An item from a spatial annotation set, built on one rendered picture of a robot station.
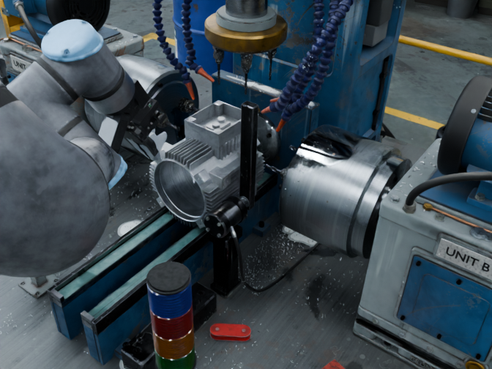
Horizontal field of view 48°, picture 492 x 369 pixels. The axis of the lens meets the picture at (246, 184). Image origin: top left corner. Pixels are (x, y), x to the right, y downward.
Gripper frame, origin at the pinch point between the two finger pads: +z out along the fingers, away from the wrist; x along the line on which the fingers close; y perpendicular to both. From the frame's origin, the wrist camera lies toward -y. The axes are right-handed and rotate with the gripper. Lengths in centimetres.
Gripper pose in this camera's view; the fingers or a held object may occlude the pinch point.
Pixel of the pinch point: (152, 158)
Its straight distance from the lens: 122.0
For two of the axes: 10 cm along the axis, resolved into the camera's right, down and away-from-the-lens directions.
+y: 5.2, -8.1, 2.7
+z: 2.8, 4.6, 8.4
